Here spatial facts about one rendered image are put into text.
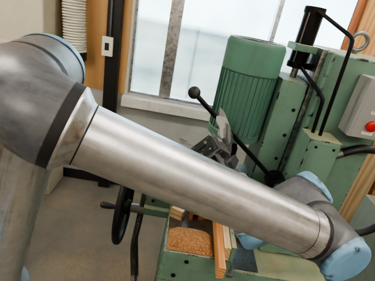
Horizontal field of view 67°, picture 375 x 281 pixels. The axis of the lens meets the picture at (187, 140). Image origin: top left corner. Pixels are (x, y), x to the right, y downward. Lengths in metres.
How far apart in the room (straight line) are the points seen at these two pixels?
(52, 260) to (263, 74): 1.71
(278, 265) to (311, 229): 0.64
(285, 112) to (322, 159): 0.17
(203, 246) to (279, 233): 0.47
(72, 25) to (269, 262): 1.78
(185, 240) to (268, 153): 0.38
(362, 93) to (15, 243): 0.87
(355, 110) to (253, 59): 0.30
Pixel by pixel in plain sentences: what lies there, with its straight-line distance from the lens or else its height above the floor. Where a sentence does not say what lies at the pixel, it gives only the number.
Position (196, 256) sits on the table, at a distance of 0.92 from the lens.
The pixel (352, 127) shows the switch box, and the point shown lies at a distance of 0.89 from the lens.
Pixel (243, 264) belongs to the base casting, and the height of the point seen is 0.80.
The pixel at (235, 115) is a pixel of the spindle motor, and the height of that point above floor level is 1.29.
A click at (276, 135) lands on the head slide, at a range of 0.94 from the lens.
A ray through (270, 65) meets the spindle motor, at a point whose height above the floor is 1.45.
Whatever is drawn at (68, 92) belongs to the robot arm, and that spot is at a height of 1.45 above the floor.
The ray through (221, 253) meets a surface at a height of 0.94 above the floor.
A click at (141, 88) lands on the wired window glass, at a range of 2.35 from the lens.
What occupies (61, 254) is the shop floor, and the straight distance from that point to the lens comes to 2.12.
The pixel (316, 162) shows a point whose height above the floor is 1.23.
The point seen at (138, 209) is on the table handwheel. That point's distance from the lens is 1.16.
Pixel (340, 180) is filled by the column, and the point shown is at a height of 1.15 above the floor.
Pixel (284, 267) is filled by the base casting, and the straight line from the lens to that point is 1.15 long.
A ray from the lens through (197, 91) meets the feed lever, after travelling 0.77.
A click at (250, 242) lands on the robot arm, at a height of 1.13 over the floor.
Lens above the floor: 1.56
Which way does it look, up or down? 25 degrees down
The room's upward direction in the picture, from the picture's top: 11 degrees clockwise
